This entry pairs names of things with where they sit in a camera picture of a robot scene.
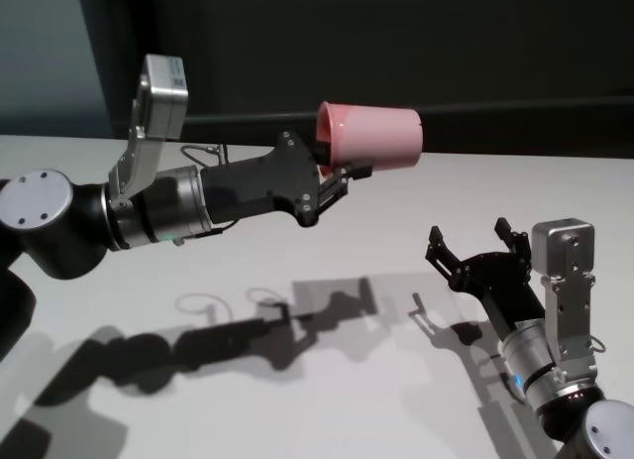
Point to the dark low horizontal rail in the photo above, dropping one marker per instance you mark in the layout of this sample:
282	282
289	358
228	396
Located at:
520	132

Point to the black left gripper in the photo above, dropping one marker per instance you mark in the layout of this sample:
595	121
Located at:
267	186

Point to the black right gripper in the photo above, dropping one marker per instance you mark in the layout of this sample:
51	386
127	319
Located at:
493	286

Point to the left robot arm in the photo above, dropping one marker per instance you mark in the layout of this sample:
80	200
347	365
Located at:
163	206

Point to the grey vertical frame column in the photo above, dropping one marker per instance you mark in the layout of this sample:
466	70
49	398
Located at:
129	57

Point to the pink plastic cup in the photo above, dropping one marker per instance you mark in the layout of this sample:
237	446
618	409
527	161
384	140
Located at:
376	137

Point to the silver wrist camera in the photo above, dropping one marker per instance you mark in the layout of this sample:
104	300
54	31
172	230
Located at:
562	248
161	97

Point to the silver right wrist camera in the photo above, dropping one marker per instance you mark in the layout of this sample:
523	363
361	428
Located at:
562	248

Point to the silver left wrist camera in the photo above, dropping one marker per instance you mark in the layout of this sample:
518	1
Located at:
161	97

